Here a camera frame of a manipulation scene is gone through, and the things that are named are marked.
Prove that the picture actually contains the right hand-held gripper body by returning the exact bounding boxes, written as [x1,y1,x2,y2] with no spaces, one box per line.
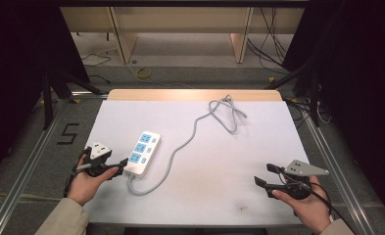
[271,159,330,201]

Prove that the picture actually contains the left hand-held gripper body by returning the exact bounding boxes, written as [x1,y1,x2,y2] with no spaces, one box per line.
[81,140,117,179]

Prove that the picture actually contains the white power strip blue sockets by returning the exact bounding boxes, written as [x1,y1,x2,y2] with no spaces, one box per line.
[122,130,162,181]

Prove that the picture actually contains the person's right hand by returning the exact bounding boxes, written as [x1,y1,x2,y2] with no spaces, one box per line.
[270,175,332,235]

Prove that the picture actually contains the person's left hand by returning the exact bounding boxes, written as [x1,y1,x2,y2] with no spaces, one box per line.
[67,154,120,208]

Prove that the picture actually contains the white table mat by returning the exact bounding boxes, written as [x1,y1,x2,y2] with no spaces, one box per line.
[81,99,313,227]

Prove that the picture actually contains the black metal stand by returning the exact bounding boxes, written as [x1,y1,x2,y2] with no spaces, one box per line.
[264,62,322,128]
[40,67,105,131]

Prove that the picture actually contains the yellow tape roll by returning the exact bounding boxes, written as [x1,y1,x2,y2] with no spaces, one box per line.
[135,67,153,80]

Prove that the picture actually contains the wooden table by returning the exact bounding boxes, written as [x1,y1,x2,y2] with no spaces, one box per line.
[107,88,284,103]

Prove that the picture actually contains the light wooden shelf unit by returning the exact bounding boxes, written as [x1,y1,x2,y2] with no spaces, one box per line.
[59,6,306,65]

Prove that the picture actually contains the aluminium floor rail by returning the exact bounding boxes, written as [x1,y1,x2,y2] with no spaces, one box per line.
[302,114,379,235]
[0,91,110,235]

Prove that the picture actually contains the grey power strip cable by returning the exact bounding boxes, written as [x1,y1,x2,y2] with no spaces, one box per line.
[126,94,249,197]

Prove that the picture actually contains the tangle of floor cables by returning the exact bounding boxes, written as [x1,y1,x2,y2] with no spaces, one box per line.
[283,96,332,129]

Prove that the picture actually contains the thin black floor cable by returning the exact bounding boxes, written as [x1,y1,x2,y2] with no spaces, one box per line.
[80,53,113,84]

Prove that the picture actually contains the bundle of black floor cables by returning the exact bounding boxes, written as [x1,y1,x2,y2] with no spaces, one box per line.
[246,7,291,76]

